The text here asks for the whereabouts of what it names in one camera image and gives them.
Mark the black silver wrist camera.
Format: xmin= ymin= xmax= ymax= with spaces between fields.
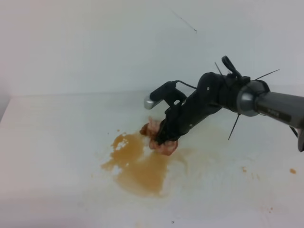
xmin=144 ymin=81 xmax=187 ymax=110

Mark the pink coffee-stained rag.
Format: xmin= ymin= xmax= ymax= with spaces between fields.
xmin=140 ymin=116 xmax=179 ymax=156

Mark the black camera cable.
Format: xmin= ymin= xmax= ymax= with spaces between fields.
xmin=175 ymin=81 xmax=198 ymax=90

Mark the brown coffee stain puddle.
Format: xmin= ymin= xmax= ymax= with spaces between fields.
xmin=100 ymin=129 xmax=190 ymax=198

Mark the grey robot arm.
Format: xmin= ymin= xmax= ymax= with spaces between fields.
xmin=149 ymin=72 xmax=304 ymax=152

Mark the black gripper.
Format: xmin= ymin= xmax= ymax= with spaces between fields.
xmin=155 ymin=72 xmax=251 ymax=146

